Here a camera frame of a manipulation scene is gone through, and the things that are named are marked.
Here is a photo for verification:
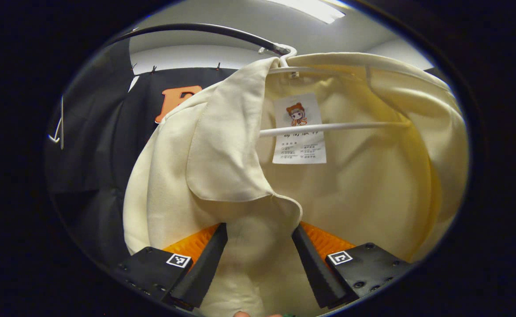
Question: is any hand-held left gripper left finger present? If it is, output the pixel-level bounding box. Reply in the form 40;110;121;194
115;222;228;311

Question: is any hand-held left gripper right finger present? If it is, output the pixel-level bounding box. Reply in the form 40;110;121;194
291;221;417;309

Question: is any cream shirt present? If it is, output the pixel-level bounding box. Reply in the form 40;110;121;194
123;52;470;317

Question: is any white clothes hanger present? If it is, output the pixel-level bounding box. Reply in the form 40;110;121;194
48;96;65;151
258;43;412;138

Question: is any black backdrop cloth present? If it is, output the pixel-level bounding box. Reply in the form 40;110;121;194
44;40;452;271

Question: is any large ceiling light panel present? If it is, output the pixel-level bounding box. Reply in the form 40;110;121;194
264;0;346;25

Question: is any black clothes rail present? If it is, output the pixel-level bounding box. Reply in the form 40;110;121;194
108;23;292;57

